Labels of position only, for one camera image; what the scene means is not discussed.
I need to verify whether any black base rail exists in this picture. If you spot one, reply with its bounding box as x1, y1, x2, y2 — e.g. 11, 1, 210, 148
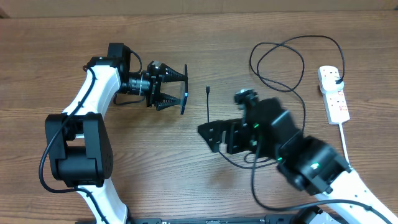
127, 214, 315, 224

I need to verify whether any white power strip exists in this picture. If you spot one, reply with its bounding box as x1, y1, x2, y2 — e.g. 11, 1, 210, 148
317, 65, 351, 126

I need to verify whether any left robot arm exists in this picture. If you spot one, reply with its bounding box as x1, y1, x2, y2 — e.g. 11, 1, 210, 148
39, 43, 188, 223

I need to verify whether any black USB charging cable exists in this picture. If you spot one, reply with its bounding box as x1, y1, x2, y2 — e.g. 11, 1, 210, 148
205, 34, 346, 170

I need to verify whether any blue Galaxy smartphone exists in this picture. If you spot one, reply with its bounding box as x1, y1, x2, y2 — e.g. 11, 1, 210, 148
180, 64, 188, 115

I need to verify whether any white charger plug adapter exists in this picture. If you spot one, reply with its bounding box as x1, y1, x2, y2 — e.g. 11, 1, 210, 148
320, 76, 345, 94

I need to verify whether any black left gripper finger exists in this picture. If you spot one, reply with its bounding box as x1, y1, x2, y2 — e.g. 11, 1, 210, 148
160, 63, 187, 83
154, 93, 181, 111

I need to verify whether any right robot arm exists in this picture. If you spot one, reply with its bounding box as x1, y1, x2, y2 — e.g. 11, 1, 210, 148
198, 98, 397, 223

